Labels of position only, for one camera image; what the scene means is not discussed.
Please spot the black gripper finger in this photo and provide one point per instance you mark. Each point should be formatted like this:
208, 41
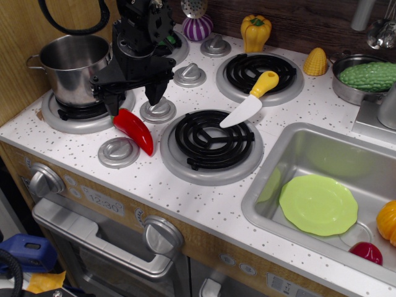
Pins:
112, 102
154, 90

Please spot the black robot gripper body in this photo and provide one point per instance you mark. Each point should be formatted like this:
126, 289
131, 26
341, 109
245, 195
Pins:
133, 60

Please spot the red toy chili pepper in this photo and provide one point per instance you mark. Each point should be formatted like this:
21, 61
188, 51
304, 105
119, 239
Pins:
135, 129

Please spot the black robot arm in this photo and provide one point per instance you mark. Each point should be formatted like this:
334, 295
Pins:
135, 10

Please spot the stainless steel pot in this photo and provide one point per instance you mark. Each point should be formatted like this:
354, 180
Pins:
69, 62

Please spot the yellow toy bell pepper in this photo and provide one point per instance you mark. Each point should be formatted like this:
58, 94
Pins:
255, 31

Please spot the small steel pan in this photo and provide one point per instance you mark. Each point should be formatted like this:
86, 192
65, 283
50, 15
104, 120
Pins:
340, 62

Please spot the grey stove knob middle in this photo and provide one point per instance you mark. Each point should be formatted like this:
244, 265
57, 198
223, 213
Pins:
162, 112

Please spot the grey stove knob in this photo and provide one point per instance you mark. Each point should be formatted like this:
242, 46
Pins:
162, 112
190, 76
215, 47
118, 152

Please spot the front left stove burner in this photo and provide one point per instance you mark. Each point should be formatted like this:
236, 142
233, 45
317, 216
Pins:
55, 116

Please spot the purple toy eggplant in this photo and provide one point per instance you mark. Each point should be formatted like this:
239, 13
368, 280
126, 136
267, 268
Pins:
169, 41

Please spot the grey stove knob upper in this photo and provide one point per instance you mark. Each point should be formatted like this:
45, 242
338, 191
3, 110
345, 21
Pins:
190, 76

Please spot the back left stove burner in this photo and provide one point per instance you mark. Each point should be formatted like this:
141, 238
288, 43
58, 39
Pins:
178, 52

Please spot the grey stove knob front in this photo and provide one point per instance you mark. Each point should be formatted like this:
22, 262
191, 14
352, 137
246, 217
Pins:
118, 152

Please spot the purple white striped holder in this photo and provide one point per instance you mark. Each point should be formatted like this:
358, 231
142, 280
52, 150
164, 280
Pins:
197, 29

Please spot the front right stove burner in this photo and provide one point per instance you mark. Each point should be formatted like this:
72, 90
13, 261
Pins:
197, 150

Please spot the metal slotted spoon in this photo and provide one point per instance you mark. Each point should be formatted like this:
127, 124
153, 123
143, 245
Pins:
194, 9

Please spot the grey stove knob back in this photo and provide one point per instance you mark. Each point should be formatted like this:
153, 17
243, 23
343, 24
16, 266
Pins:
215, 47

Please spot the grey oven dial left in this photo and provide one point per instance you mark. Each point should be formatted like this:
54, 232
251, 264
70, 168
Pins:
45, 181

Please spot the grey oven dial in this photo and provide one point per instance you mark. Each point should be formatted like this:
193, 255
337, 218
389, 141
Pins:
160, 236
45, 181

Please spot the stainless steel sink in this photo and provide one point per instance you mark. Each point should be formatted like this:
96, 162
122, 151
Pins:
366, 169

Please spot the grey oven dial right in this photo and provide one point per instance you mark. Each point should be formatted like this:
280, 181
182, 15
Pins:
160, 236

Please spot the yellow toy corn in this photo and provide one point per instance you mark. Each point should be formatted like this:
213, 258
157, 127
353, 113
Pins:
316, 63

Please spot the blue clamp tool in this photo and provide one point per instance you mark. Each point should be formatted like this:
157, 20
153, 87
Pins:
34, 254

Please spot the yellow cloth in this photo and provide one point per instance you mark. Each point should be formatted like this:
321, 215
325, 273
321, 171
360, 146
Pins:
43, 282

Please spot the light green plastic plate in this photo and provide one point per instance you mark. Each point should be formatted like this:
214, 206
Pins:
318, 205

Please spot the green toy bitter gourd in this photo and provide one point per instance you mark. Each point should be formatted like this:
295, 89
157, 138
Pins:
371, 77

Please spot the hanging metal utensils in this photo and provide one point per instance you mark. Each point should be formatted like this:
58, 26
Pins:
381, 33

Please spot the orange toy pumpkin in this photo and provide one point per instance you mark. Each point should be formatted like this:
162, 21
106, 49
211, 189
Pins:
386, 222

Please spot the red toy tomato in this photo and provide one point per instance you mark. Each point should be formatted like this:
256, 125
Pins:
367, 251

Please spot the toy knife yellow handle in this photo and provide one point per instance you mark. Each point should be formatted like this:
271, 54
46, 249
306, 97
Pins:
252, 104

